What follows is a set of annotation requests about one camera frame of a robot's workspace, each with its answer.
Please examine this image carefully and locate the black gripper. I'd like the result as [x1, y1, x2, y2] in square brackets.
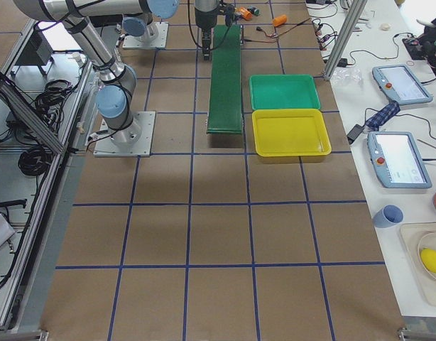
[195, 4, 218, 61]

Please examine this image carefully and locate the orange cylinder with 4680 print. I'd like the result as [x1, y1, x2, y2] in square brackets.
[236, 7, 253, 21]

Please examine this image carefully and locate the plain orange cylinder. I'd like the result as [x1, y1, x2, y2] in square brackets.
[272, 14, 288, 27]

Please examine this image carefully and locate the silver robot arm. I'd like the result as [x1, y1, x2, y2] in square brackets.
[14, 1, 179, 146]
[121, 1, 234, 60]

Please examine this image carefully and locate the green conveyor belt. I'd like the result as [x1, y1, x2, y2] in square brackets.
[207, 25, 243, 134]

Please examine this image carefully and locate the green plastic tray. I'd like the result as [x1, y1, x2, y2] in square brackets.
[249, 75, 321, 110]

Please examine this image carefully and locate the yellow plastic tray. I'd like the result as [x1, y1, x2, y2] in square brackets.
[252, 109, 332, 157]

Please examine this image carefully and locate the clear plastic bag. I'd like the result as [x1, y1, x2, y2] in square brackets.
[331, 67, 363, 86]

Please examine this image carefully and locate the black power adapter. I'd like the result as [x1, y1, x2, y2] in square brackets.
[347, 124, 364, 145]

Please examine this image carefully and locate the upper teach pendant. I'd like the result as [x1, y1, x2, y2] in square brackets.
[371, 65, 433, 106]

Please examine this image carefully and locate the teach pendant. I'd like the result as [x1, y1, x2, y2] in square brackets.
[371, 65, 433, 106]
[367, 131, 432, 188]

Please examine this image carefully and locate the lower teach pendant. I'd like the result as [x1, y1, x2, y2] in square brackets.
[367, 131, 432, 188]

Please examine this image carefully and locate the blue plastic cup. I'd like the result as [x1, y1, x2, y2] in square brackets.
[373, 205, 404, 228]

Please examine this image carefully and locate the beige tray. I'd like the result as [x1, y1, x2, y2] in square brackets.
[400, 222, 436, 306]

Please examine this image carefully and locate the yellow lemon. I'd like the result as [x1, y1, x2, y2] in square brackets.
[420, 248, 436, 274]

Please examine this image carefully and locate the red black power cable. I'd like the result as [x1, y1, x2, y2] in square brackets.
[243, 18, 313, 44]

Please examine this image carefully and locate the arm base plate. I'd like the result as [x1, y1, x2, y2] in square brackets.
[122, 21, 169, 50]
[93, 111, 156, 157]

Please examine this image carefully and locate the aluminium frame post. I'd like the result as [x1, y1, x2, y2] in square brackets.
[323, 0, 367, 80]

